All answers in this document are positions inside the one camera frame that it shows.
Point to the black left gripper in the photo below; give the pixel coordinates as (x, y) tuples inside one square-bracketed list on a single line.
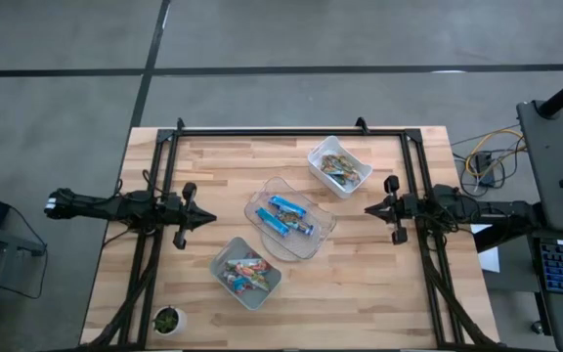
[(184, 215)]

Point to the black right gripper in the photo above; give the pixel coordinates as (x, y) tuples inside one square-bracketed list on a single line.
[(401, 207)]

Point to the red green Chewy granola bar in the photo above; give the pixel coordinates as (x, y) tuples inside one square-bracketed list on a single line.
[(249, 265), (259, 282)]

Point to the blue red wrapper granola bar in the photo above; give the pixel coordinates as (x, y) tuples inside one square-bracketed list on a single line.
[(237, 284)]

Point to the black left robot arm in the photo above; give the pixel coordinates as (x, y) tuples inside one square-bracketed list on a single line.
[(96, 207)]

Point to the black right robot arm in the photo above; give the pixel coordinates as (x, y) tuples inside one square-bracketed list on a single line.
[(482, 211)]

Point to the grey plastic bin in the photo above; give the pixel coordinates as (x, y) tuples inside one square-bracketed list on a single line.
[(220, 259)]

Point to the clear plastic bin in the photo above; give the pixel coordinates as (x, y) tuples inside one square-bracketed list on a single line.
[(325, 222)]

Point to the white plastic bin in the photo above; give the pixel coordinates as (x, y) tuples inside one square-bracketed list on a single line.
[(318, 168)]

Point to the white pot with plant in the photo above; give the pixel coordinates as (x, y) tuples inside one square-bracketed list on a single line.
[(168, 320)]

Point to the black power box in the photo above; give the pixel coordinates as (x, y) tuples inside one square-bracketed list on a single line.
[(484, 166)]

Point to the white paper sheet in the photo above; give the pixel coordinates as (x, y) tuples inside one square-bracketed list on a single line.
[(489, 256)]

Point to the dark grey equipment cart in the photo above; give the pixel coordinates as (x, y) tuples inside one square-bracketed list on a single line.
[(550, 146)]

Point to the black aluminium table frame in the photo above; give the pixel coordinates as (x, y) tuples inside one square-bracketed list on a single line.
[(286, 132)]

